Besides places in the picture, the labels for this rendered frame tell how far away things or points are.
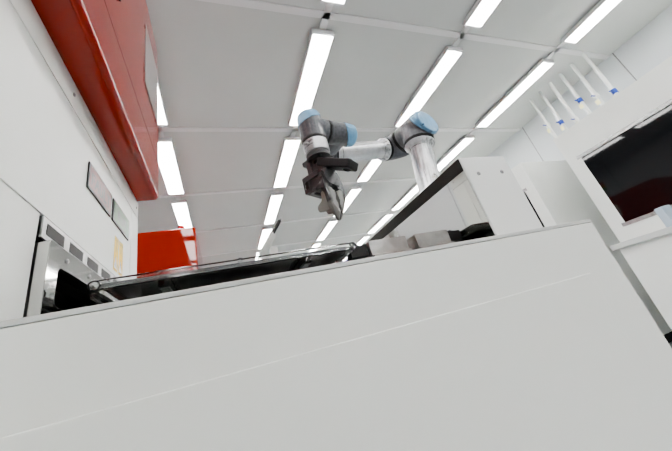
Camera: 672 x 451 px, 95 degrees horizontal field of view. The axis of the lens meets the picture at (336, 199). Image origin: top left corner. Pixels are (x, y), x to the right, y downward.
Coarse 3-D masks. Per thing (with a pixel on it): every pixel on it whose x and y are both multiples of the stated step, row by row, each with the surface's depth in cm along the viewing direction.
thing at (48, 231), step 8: (40, 224) 35; (48, 224) 36; (40, 232) 35; (48, 232) 36; (56, 232) 38; (56, 240) 38; (64, 240) 40; (72, 240) 42; (64, 248) 40; (72, 248) 42; (80, 248) 44; (80, 256) 44; (88, 256) 47; (88, 264) 47; (96, 264) 50; (96, 272) 49; (104, 272) 53
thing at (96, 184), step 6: (90, 174) 51; (96, 174) 53; (90, 180) 50; (96, 180) 53; (90, 186) 50; (96, 186) 53; (102, 186) 56; (96, 192) 53; (102, 192) 56; (108, 192) 59; (102, 198) 55; (108, 198) 58; (108, 204) 58; (108, 210) 58
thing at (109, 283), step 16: (256, 256) 46; (272, 256) 46; (288, 256) 47; (304, 256) 48; (160, 272) 41; (176, 272) 41; (192, 272) 42; (208, 272) 43; (96, 288) 38; (112, 288) 39
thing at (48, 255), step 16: (48, 240) 35; (48, 256) 34; (64, 256) 38; (32, 272) 33; (48, 272) 34; (64, 272) 38; (80, 272) 42; (32, 288) 32; (48, 288) 33; (80, 288) 44; (32, 304) 32; (48, 304) 33
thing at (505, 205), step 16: (464, 160) 46; (480, 160) 47; (496, 160) 49; (480, 176) 46; (496, 176) 47; (512, 176) 48; (480, 192) 44; (496, 192) 45; (512, 192) 46; (496, 208) 43; (512, 208) 44; (528, 208) 46; (496, 224) 42; (512, 224) 43; (528, 224) 44
